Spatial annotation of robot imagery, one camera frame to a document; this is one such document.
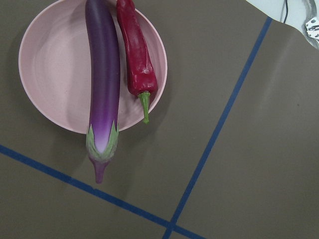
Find pink plate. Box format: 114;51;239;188
18;0;167;134

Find purple eggplant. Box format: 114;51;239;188
85;0;121;183

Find red chili pepper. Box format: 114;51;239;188
116;0;158;124

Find brown table mat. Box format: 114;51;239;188
0;0;319;239

